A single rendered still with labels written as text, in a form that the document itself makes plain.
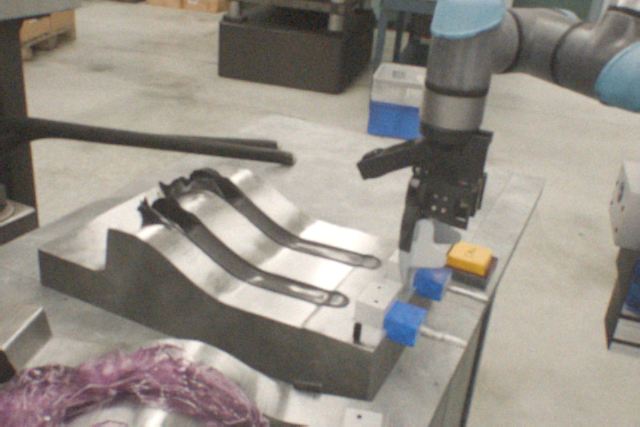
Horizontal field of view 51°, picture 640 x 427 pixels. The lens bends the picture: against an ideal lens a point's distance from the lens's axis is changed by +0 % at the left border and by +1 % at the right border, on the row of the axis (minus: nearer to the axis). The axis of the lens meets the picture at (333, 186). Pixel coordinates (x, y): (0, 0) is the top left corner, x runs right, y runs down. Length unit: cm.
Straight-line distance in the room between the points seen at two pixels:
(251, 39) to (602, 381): 340
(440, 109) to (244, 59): 420
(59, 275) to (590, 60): 73
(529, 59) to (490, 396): 149
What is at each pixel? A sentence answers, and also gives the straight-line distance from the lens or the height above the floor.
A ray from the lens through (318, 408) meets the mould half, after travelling 74.
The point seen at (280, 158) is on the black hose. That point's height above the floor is 82.
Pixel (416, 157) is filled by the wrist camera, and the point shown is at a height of 106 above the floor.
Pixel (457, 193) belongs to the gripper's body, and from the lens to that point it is 80.
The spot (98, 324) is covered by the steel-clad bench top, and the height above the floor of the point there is 80.
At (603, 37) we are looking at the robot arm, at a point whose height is 124.
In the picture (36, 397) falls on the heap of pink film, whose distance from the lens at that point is 71.
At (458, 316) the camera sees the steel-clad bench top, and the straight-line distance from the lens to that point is 101.
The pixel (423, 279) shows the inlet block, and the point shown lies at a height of 90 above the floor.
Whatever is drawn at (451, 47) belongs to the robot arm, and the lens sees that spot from 76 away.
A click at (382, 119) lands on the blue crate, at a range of 403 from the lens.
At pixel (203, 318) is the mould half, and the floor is 85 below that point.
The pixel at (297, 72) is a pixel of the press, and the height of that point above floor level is 13.
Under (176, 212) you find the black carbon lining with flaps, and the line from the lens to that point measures 93.
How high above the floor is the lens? 135
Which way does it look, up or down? 24 degrees down
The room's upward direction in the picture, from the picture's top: 6 degrees clockwise
